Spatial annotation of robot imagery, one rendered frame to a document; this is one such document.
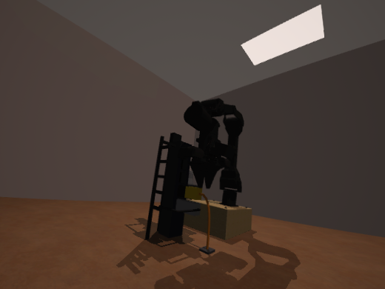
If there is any yellow power cord with plug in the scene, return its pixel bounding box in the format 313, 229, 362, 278
177, 185, 210, 249

